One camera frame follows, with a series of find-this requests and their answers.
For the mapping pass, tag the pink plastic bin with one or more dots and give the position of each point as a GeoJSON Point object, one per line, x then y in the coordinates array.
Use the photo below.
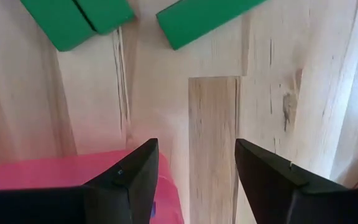
{"type": "Point", "coordinates": [42, 171]}

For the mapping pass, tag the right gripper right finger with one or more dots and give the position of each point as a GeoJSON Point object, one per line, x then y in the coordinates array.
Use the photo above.
{"type": "Point", "coordinates": [291, 202]}

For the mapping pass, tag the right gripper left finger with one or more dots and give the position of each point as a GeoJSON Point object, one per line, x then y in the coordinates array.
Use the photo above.
{"type": "Point", "coordinates": [104, 205]}

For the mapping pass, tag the green wooden block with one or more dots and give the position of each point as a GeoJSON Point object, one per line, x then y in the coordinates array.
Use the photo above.
{"type": "Point", "coordinates": [57, 21]}
{"type": "Point", "coordinates": [107, 12]}
{"type": "Point", "coordinates": [197, 18]}

